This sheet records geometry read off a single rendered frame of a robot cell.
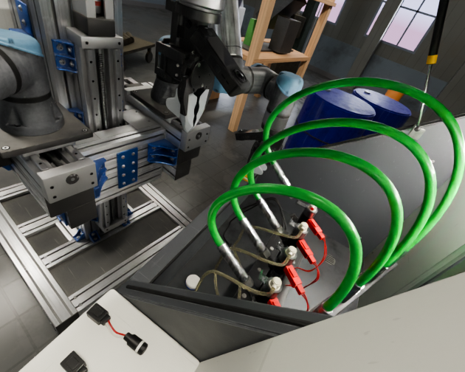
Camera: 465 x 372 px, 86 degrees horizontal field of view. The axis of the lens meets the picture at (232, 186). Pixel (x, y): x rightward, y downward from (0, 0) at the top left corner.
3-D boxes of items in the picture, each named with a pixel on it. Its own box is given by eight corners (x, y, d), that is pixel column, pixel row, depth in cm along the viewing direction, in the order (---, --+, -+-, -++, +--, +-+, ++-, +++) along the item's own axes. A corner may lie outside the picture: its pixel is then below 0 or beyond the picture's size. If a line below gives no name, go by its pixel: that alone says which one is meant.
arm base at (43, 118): (-12, 114, 69) (-27, 78, 63) (49, 105, 79) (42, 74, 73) (12, 142, 63) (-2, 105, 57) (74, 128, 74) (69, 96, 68)
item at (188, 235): (241, 193, 110) (252, 164, 100) (250, 198, 109) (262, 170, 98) (129, 309, 64) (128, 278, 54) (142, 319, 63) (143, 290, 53)
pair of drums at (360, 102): (367, 176, 320) (420, 109, 261) (321, 215, 239) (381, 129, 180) (318, 145, 354) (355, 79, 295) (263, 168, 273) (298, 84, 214)
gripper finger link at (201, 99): (179, 117, 55) (184, 75, 49) (201, 129, 53) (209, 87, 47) (170, 122, 52) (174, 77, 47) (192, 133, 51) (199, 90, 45)
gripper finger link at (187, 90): (189, 108, 49) (196, 62, 43) (196, 112, 48) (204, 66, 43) (173, 114, 45) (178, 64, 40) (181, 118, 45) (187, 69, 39)
